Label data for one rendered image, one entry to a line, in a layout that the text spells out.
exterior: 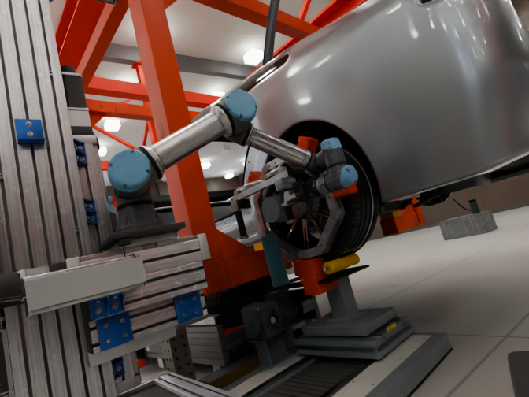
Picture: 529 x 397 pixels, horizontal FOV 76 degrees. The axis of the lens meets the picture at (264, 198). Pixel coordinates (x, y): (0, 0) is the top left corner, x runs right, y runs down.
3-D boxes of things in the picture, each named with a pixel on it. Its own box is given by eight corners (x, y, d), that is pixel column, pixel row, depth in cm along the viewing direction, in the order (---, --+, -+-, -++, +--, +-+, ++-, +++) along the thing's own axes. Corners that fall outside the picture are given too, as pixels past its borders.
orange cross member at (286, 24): (368, 76, 393) (358, 44, 400) (163, 7, 217) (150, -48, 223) (360, 81, 402) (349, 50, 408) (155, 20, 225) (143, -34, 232)
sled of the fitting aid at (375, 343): (415, 332, 170) (409, 313, 171) (380, 361, 145) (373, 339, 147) (336, 332, 205) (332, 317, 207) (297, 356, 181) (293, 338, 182)
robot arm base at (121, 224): (122, 232, 101) (116, 201, 103) (112, 241, 113) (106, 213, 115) (170, 224, 110) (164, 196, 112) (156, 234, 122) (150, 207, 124)
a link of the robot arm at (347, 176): (355, 161, 126) (362, 183, 125) (332, 172, 134) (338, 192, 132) (343, 161, 120) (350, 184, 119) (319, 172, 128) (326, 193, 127)
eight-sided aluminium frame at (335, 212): (356, 246, 154) (323, 136, 163) (348, 249, 150) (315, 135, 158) (276, 264, 193) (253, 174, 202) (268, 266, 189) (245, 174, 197)
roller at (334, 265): (364, 261, 176) (360, 250, 177) (331, 275, 156) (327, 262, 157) (354, 263, 181) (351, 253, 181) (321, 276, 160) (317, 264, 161)
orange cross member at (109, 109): (263, 142, 531) (257, 118, 537) (84, 134, 354) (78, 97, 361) (258, 146, 539) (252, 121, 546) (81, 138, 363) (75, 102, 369)
